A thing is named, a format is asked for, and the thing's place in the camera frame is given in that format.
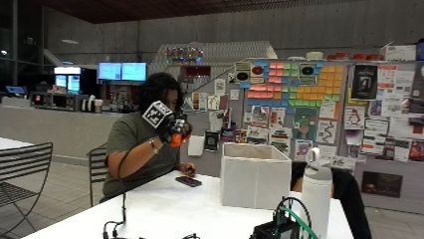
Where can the microwave oven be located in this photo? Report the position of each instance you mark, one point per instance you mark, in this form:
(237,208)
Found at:
(58,101)

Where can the black electronic device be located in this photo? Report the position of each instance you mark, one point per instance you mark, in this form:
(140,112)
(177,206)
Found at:
(276,229)

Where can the black metal chair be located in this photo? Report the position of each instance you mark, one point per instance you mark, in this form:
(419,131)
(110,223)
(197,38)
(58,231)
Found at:
(98,172)
(22,186)

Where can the notice board with posters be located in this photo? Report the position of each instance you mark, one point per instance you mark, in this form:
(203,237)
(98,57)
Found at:
(328,106)

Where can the group of coloured sticky notes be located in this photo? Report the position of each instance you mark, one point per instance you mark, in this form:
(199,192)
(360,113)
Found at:
(294,83)

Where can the white marker cube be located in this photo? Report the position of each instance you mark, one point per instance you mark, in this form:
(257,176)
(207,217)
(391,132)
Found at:
(158,114)

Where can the dark smartphone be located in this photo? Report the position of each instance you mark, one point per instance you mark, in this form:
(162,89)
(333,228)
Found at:
(188,181)

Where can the white fabric storage box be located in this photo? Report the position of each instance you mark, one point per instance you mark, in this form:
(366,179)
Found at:
(256,181)

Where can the lit vending fridge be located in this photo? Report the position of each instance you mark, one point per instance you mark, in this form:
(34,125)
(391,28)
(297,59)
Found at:
(68,79)

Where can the white water bottle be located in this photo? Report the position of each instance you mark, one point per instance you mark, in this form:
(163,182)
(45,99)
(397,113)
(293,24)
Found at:
(317,195)

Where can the blue monitor screen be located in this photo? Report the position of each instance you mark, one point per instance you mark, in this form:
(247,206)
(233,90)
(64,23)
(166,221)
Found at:
(134,71)
(110,71)

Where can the black jacket on chair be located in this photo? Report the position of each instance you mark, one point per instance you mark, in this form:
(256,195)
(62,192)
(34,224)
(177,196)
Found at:
(349,195)

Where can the the person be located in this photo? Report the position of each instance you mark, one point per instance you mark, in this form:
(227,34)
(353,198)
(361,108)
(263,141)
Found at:
(138,139)

